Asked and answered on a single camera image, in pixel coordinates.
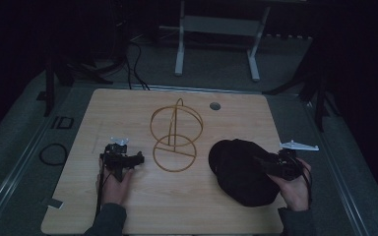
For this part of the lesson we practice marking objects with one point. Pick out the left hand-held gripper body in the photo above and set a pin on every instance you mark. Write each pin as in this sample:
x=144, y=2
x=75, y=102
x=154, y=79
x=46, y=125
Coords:
x=115, y=160

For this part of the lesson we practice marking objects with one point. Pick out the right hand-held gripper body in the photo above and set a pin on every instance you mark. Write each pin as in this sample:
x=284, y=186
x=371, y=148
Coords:
x=285, y=167

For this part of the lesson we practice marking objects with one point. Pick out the black cap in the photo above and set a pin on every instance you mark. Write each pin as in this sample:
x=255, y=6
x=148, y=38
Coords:
x=236, y=177

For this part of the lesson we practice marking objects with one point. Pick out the person's right hand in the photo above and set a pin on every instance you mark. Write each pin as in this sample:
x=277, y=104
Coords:
x=293, y=192

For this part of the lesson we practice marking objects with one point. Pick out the person's left hand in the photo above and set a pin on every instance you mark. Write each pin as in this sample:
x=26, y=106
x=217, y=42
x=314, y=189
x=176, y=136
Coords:
x=113, y=190

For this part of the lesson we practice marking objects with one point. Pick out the grey table grommet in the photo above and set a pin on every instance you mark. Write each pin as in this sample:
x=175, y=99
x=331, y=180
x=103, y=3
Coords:
x=215, y=106

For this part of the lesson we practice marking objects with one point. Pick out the black tripod stand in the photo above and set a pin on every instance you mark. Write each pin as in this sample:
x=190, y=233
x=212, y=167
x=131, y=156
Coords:
x=318, y=95

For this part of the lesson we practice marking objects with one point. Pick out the white desk frame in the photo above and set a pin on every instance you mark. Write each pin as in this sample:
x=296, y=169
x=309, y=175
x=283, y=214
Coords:
x=216, y=25

